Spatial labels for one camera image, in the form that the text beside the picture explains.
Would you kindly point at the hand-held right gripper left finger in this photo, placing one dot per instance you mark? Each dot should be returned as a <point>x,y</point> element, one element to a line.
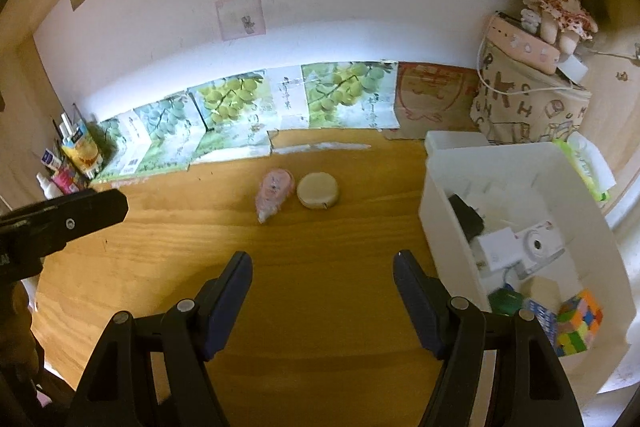
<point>225,307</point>

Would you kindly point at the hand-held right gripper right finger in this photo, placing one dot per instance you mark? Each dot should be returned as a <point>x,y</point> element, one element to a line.
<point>417,302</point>

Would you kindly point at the green glass perfume bottle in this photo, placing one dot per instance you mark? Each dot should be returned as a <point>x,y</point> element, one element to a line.
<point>505,300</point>

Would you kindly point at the white square plug charger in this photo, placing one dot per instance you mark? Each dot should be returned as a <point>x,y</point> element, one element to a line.
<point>497,251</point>

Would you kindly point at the black plug charger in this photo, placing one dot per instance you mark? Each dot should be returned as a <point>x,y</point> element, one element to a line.
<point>465,217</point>

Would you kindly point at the white instant camera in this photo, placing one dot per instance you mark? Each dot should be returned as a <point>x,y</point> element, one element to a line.
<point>539,244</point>

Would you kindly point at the round beige compact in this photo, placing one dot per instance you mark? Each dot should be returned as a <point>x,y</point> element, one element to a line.
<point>317,190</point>

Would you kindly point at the multicoloured puzzle cube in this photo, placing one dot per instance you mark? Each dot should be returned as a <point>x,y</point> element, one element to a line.
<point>580,319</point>

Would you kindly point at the white plastic storage bin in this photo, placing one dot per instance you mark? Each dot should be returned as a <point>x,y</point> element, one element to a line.
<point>590,247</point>

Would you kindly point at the person's left hand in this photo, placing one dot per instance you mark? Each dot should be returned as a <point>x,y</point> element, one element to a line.
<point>20,332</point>

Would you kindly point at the white spray bottle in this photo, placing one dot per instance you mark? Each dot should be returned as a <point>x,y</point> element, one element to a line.
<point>47,187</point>

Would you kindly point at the pink labelled bottle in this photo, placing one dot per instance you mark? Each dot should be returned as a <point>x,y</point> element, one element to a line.
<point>67,182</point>

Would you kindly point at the orange print juice carton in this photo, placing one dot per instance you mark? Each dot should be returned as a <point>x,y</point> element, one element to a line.
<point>82,150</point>

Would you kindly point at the small white plastic box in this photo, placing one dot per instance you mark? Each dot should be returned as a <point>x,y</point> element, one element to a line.
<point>455,141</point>

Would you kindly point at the torn white paper strip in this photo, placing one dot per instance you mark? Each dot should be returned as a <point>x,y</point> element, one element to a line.
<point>320,147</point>

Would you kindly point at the brown printed cardboard sheet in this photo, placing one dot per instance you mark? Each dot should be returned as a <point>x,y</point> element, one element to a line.
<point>430,99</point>

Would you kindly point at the beige letter print fabric bag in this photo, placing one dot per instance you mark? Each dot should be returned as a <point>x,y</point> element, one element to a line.
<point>530,117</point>

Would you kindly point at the green wet wipes pack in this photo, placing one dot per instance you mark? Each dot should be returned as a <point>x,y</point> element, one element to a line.
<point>590,167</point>

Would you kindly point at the pink oblong case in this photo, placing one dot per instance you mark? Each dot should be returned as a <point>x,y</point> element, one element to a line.
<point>520,44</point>

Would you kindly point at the small white block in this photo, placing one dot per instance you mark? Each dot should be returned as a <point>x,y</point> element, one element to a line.
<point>570,68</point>

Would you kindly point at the small white plush toy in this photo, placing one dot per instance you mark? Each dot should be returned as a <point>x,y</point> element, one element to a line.
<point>530,21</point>

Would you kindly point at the pink square wall sticker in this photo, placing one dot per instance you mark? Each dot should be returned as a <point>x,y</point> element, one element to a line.
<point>240,16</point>

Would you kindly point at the small brown wall sticker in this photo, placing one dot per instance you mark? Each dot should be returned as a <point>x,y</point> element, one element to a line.
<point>622,76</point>

